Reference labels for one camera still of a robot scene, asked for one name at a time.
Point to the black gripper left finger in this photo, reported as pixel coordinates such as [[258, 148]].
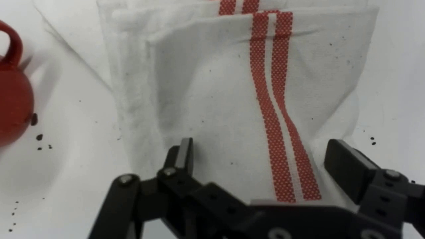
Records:
[[180, 162]]

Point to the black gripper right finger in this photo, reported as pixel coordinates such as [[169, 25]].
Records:
[[350, 169]]

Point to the white red striped towel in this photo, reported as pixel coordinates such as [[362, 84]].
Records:
[[260, 85]]

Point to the red mug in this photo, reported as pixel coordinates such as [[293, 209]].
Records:
[[17, 94]]

